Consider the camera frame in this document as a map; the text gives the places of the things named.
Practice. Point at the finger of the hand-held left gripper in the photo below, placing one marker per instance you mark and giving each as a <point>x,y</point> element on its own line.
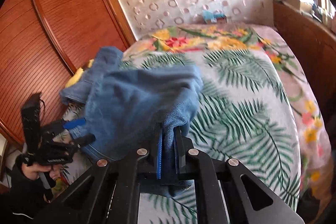
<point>84,140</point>
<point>74,123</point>

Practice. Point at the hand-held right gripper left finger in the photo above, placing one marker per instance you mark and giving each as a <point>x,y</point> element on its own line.
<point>159,158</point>

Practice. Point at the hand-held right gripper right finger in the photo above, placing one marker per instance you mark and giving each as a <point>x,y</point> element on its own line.
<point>181,155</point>

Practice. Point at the blue denim pants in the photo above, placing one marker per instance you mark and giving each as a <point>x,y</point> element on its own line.
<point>131,98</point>

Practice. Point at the person's left forearm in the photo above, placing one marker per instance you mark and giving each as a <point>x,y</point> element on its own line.
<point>18,197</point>

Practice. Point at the person's left hand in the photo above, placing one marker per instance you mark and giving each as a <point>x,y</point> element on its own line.
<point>29,171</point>

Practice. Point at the yellow plush toy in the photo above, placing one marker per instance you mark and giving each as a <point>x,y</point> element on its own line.
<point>76,77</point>

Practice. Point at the palm leaf printed sheet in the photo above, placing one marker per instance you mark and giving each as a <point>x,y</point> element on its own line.
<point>236,98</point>

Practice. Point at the louvered wooden wardrobe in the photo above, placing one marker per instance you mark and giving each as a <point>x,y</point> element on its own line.
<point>65,8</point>

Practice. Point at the floral blanket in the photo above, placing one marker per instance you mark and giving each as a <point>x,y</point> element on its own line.
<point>302,61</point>

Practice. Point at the wooden cabinet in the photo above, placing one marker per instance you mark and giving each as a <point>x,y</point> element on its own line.
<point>309,48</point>

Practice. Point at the open cardboard box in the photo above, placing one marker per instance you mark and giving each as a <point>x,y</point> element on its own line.
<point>299,1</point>

